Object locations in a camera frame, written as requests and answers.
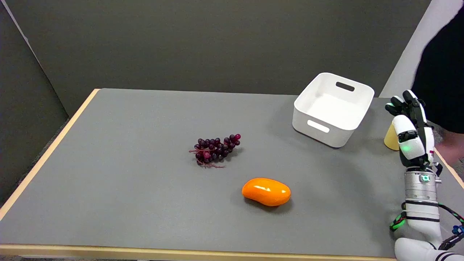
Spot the purple grape bunch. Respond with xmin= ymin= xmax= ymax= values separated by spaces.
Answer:
xmin=189 ymin=134 xmax=241 ymax=169

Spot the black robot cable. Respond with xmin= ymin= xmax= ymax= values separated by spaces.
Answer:
xmin=438 ymin=204 xmax=464 ymax=250

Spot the white plastic storage bin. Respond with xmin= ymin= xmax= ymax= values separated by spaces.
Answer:
xmin=292 ymin=72 xmax=375 ymax=148

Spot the pale yellow cup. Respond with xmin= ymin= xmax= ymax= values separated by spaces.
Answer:
xmin=384 ymin=123 xmax=400 ymax=151

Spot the person in black clothing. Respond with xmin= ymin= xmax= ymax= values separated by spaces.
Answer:
xmin=411 ymin=5 xmax=464 ymax=164

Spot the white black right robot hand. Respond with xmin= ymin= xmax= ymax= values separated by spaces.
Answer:
xmin=385 ymin=90 xmax=443 ymax=177

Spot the orange mango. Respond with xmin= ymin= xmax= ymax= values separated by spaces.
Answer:
xmin=242 ymin=177 xmax=291 ymax=207

